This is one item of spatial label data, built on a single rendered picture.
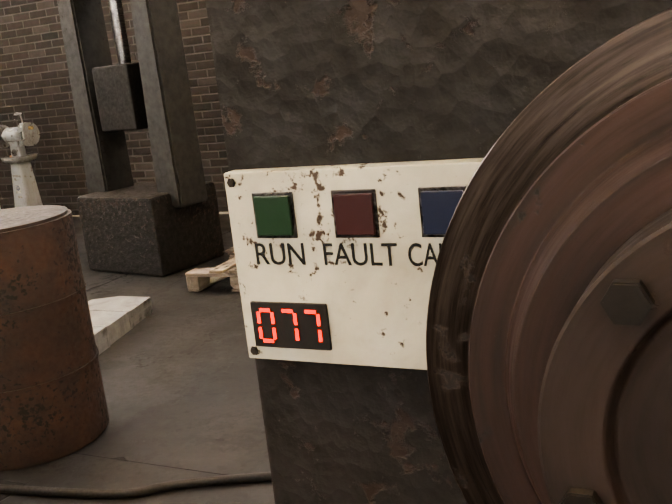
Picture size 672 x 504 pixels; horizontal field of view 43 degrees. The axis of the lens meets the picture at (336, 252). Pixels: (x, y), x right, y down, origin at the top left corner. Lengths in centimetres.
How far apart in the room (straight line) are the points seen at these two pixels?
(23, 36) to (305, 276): 872
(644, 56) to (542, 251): 12
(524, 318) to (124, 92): 560
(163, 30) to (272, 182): 513
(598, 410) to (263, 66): 44
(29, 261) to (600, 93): 278
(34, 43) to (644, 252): 899
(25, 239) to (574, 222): 277
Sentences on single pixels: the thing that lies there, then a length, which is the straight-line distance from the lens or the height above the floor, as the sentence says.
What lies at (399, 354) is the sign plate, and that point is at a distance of 75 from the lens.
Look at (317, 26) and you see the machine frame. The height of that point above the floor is 136.
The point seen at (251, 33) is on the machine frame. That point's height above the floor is 136.
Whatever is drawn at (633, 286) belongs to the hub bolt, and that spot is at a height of 121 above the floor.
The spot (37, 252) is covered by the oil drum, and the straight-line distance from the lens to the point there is 318.
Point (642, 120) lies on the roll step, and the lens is 50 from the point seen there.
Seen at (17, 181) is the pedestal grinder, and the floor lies 46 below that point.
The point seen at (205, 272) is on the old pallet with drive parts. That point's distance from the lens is 532.
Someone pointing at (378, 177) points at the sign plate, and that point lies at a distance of 71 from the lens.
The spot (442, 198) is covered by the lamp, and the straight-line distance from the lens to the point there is 69.
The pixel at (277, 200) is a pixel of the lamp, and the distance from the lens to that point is 75.
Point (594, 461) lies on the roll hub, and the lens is 49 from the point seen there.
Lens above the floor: 133
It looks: 13 degrees down
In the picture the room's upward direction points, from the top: 6 degrees counter-clockwise
